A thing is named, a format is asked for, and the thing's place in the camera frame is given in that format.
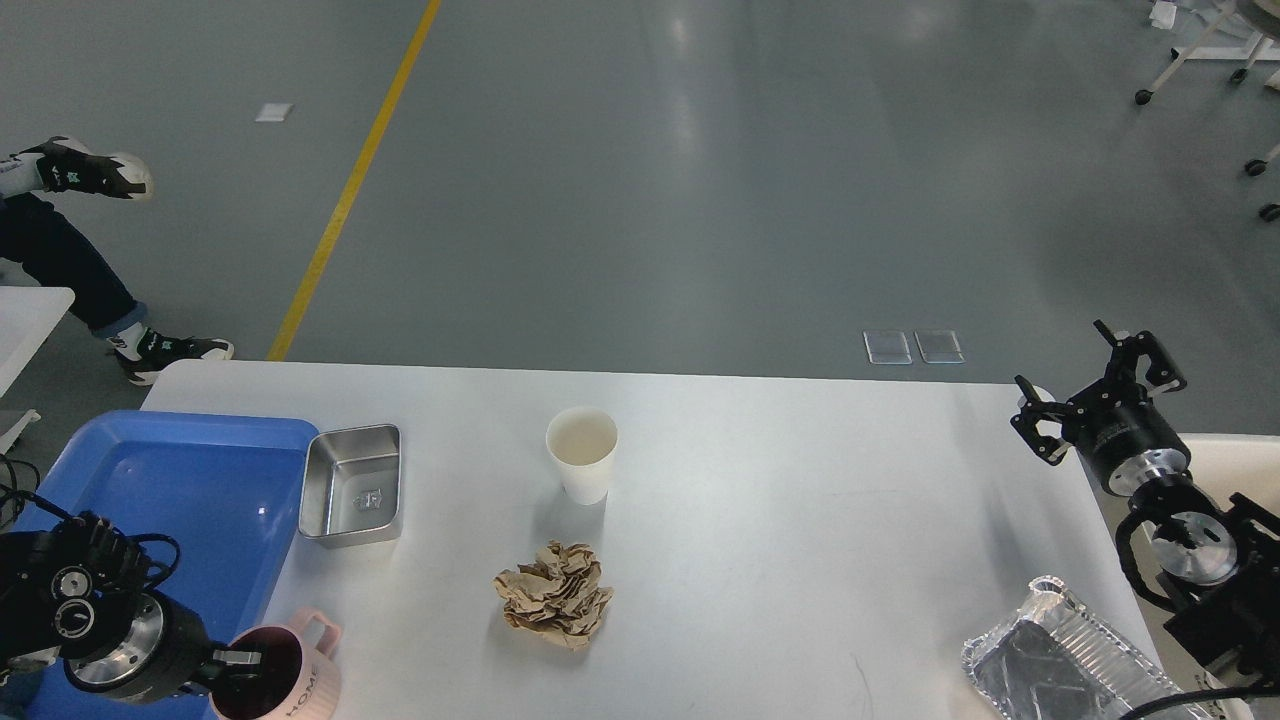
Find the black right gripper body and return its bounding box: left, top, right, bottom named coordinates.
left=1065, top=386, right=1190, bottom=497

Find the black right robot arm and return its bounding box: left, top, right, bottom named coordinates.
left=1010, top=320, right=1279, bottom=701

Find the crumpled brown paper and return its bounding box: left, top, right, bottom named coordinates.
left=492, top=541, right=614, bottom=652

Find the white plastic bin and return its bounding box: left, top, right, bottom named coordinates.
left=1181, top=433, right=1279, bottom=516

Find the stainless steel rectangular tray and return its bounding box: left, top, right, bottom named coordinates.
left=297, top=424, right=402, bottom=550

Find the person in black sweater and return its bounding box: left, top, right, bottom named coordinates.
left=1, top=136, right=236, bottom=386

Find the aluminium foil tray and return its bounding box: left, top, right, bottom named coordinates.
left=957, top=575, right=1222, bottom=719

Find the white side table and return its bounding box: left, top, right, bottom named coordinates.
left=1, top=284, right=74, bottom=396

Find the blue plastic tray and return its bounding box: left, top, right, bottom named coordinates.
left=3, top=411, right=317, bottom=719

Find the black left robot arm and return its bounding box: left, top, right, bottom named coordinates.
left=1, top=511, right=266, bottom=705

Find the right floor socket cover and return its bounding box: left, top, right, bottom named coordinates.
left=913, top=329, right=966, bottom=365

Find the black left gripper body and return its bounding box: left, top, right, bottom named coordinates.
left=61, top=592, right=215, bottom=705

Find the white paper cup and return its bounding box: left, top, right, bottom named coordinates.
left=545, top=406, right=620, bottom=506

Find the white wheeled cart frame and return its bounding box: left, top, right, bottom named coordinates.
left=1134, top=0, right=1280, bottom=223

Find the black cable at left edge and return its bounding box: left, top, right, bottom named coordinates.
left=0, top=452, right=44, bottom=530

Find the left floor socket cover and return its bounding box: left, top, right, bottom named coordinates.
left=863, top=331, right=913, bottom=366

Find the floor socket cover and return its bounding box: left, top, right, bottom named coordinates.
left=913, top=329, right=966, bottom=365
left=863, top=331, right=913, bottom=366

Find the pink ribbed mug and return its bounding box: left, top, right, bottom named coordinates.
left=210, top=606, right=342, bottom=719

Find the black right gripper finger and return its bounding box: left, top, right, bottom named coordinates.
left=1093, top=319, right=1187, bottom=395
left=1011, top=375, right=1076, bottom=468

